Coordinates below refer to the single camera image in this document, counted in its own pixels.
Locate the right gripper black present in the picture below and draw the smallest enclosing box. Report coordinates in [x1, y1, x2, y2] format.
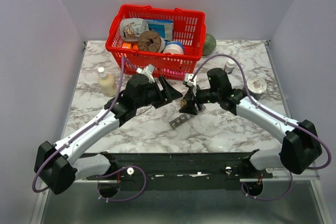
[179, 83, 221, 115]

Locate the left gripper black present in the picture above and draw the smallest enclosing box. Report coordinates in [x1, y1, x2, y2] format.
[135, 76, 183, 109]

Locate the clear jar of yellow pills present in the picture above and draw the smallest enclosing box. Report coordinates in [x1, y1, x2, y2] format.
[180, 99, 187, 107]

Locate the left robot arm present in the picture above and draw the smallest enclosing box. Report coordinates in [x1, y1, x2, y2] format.
[34, 73, 182, 195]

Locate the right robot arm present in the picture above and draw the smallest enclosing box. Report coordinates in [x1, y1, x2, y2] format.
[180, 68, 322, 178]

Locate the white blue round tub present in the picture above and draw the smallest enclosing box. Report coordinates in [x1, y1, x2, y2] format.
[163, 41, 185, 55]

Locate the white cap pill bottle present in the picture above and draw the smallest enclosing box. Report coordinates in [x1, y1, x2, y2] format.
[224, 58, 236, 74]

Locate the brown twine roll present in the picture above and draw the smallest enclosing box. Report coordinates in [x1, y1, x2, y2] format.
[138, 30, 165, 53]

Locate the green watermelon ball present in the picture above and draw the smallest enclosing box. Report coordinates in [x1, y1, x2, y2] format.
[202, 33, 217, 56]

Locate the orange small package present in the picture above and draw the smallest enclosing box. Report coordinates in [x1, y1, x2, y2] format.
[122, 42, 139, 51]

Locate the cream pump lotion bottle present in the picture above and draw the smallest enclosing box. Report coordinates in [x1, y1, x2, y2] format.
[98, 67, 118, 97]

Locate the blue white carton box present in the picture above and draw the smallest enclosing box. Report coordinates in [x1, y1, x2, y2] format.
[145, 19, 174, 40]

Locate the grey cup with white contents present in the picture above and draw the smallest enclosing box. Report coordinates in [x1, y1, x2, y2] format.
[247, 76, 267, 100]

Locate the red plastic shopping basket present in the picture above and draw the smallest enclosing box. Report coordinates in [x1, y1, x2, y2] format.
[106, 5, 206, 80]

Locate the white printed snack pouch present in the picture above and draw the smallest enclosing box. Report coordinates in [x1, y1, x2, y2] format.
[120, 18, 149, 41]

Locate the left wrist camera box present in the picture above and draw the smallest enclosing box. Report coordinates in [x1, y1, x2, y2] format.
[136, 64, 155, 83]

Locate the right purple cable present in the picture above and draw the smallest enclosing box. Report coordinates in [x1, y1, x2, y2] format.
[191, 54, 332, 169]

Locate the purple cable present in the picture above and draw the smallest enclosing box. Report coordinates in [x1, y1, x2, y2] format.
[31, 55, 140, 194]
[191, 54, 332, 169]

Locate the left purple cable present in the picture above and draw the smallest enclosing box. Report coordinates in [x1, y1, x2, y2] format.
[31, 55, 140, 194]

